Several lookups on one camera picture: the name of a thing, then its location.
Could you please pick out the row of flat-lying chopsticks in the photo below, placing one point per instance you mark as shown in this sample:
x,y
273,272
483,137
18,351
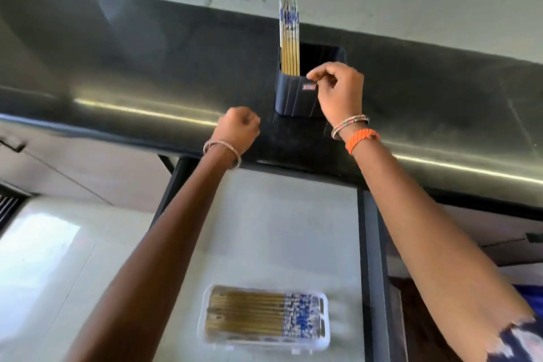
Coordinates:
x,y
254,313

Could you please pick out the person's right thumb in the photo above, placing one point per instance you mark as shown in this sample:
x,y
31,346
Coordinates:
x,y
327,81

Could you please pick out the person's right forearm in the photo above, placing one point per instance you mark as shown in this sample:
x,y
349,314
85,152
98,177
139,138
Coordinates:
x,y
424,238

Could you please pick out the bunch of upright patterned chopsticks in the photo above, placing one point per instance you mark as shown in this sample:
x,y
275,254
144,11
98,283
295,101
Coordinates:
x,y
289,39

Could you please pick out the black metal frame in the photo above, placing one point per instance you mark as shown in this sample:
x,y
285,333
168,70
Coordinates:
x,y
375,272

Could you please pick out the blue patterned sleeve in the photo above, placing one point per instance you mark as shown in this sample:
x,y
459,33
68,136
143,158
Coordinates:
x,y
519,342

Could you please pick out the person's left fingers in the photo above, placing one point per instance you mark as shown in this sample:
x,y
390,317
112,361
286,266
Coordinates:
x,y
244,116

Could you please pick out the person's left forearm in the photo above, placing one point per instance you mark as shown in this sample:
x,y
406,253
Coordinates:
x,y
169,247

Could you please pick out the pair of silver bangles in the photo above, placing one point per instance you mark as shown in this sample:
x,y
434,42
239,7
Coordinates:
x,y
348,122

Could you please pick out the person's right hand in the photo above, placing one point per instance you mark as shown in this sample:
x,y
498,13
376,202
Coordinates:
x,y
343,94

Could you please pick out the white plastic tray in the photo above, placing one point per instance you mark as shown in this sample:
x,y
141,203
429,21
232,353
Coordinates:
x,y
263,347

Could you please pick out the dark blue chopstick holder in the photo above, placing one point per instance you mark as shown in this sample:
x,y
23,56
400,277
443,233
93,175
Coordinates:
x,y
295,96

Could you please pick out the silver bangle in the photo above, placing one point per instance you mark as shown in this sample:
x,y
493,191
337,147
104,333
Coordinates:
x,y
231,148

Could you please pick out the person's left hand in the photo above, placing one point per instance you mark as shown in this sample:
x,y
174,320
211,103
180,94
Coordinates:
x,y
235,128

